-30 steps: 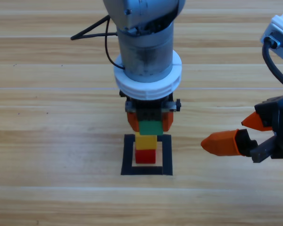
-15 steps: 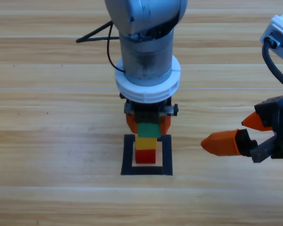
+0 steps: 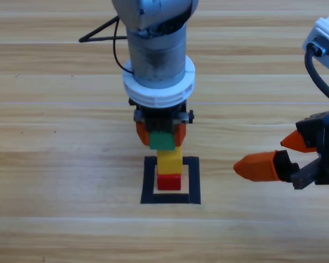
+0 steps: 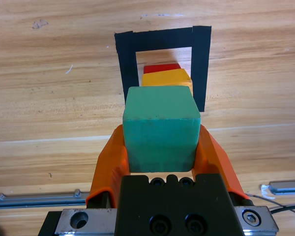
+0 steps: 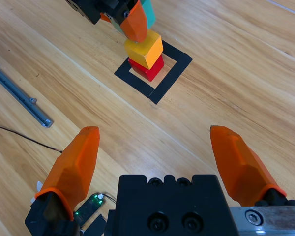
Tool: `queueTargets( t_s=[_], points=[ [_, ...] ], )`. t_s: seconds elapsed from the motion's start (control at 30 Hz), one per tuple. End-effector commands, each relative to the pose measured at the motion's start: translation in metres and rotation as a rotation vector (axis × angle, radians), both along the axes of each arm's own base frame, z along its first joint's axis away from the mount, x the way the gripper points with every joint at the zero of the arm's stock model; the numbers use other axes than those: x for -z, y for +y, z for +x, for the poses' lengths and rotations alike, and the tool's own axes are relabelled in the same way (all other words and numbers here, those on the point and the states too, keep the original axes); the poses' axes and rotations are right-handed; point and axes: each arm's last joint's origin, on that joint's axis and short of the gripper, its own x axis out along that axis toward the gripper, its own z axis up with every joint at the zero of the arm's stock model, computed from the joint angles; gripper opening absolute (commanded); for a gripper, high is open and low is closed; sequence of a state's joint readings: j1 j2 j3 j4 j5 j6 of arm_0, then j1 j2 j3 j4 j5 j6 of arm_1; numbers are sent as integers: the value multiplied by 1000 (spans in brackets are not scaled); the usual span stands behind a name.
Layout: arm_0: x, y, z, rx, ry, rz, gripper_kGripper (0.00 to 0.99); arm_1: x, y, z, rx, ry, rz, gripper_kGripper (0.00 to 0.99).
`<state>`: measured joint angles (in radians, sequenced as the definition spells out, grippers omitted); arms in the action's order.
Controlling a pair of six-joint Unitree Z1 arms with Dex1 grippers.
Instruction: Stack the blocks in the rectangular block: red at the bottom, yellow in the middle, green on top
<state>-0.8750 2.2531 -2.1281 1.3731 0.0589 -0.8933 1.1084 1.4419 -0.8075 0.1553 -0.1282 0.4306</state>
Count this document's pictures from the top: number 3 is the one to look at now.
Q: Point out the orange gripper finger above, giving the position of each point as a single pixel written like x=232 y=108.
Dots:
x=296 y=142
x=180 y=134
x=142 y=134
x=256 y=167

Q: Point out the green cube block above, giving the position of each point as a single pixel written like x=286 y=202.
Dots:
x=161 y=141

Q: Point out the yellow cube block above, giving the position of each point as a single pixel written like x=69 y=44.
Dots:
x=169 y=163

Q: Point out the red cube block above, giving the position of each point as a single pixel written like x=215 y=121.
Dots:
x=168 y=183

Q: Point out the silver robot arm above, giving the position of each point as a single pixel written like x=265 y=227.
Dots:
x=156 y=54

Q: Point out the black tape square outline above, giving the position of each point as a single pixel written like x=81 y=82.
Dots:
x=148 y=178

